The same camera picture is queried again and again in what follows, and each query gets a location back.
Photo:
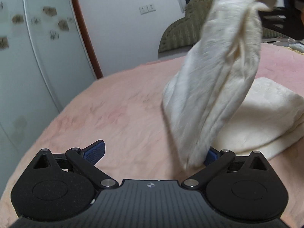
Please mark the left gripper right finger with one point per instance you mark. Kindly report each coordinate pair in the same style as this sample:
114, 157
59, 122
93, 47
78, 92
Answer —
216, 163

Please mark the olive green padded headboard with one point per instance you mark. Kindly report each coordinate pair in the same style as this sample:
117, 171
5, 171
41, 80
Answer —
186, 31

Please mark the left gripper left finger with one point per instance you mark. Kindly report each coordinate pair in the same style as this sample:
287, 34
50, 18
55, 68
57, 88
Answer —
83, 161

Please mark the cream white textured pants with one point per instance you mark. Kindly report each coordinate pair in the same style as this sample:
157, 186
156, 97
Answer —
217, 101

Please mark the pink bed blanket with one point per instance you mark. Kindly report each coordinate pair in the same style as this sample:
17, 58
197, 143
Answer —
124, 110

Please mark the grey striped pillow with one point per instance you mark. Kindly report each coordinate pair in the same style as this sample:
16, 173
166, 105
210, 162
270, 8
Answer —
295, 45

